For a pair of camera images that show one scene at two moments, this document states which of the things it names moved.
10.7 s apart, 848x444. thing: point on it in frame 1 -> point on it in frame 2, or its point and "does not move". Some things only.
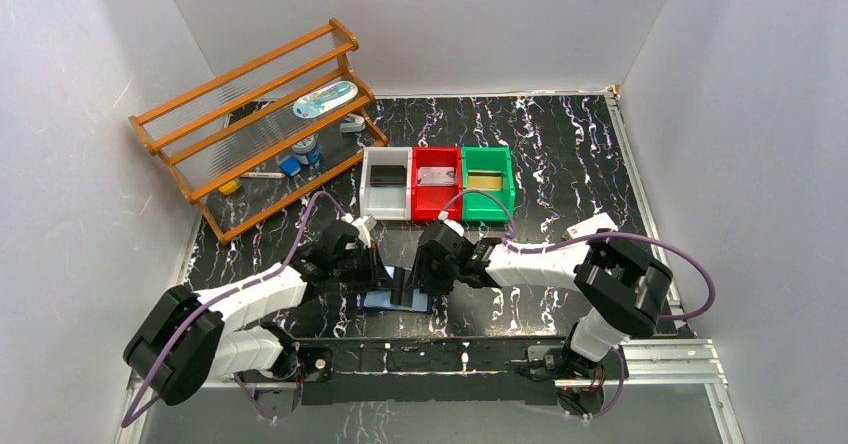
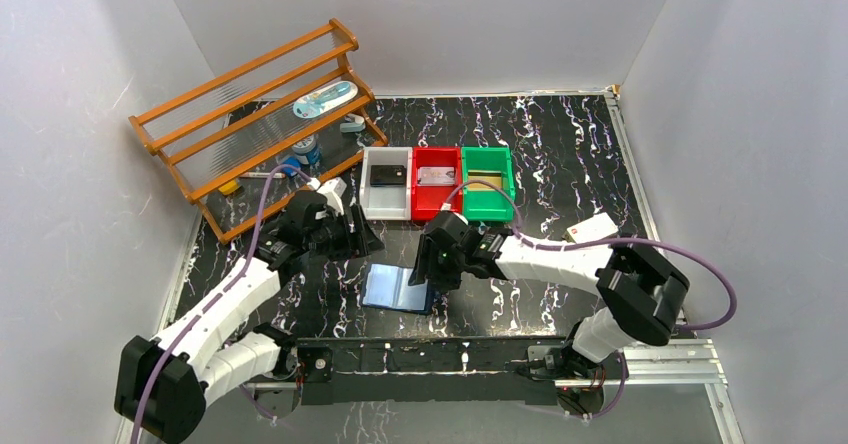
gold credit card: [484, 180] does not move
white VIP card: [436, 175] does not move
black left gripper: [370, 271] -> [354, 237]
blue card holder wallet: [400, 297] does not move
